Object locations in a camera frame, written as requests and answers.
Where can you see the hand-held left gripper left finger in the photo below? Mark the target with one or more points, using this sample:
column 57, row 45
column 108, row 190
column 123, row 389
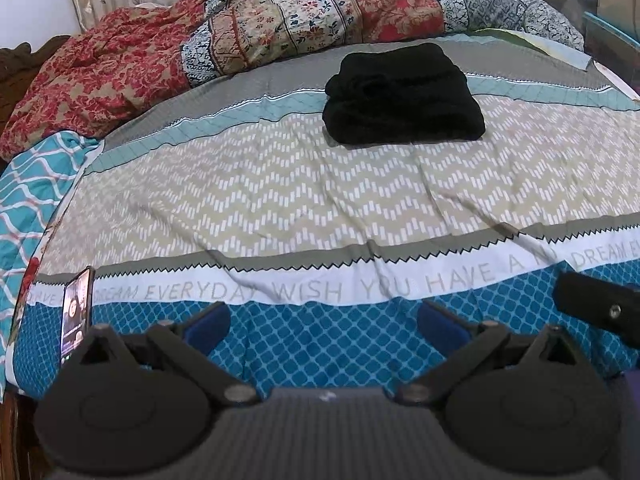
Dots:
column 207, row 324

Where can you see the black smartphone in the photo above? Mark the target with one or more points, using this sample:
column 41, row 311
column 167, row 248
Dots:
column 76, row 310

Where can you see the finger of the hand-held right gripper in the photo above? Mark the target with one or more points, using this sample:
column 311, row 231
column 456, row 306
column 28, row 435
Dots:
column 595, row 300

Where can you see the teal patterned pillow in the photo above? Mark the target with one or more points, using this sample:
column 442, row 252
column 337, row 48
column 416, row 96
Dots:
column 35, row 185

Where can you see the black pants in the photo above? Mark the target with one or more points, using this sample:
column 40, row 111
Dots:
column 400, row 100

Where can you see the green pillow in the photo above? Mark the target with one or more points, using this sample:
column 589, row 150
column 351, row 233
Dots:
column 520, row 40

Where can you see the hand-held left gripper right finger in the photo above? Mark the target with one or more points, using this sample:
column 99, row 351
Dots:
column 440, row 329

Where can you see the wooden headboard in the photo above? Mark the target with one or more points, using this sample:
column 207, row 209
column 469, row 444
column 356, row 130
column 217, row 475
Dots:
column 20, row 60

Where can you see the red floral quilt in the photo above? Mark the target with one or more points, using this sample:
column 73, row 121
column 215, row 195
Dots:
column 125, row 70

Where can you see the patterned bedsheet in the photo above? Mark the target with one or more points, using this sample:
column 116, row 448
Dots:
column 300, row 200

